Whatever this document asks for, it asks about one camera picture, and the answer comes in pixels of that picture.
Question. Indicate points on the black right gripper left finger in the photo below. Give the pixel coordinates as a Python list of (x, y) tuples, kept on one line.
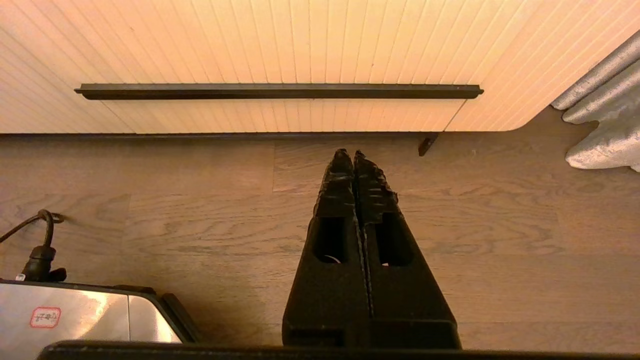
[(327, 280)]

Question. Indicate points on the silver robot base cover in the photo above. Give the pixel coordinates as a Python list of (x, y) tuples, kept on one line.
[(75, 315)]

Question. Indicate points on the white ribbed pull-out drawer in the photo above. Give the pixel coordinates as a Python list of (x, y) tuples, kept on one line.
[(250, 45)]

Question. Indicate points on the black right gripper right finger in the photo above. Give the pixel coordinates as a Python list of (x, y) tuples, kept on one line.
[(400, 295)]

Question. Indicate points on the black metal bracket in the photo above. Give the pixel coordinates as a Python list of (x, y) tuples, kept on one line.
[(428, 145)]

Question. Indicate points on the grey curtain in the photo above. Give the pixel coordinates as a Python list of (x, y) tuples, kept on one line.
[(607, 115)]

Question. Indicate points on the white TV cabinet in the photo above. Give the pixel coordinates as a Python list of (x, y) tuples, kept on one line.
[(550, 60)]

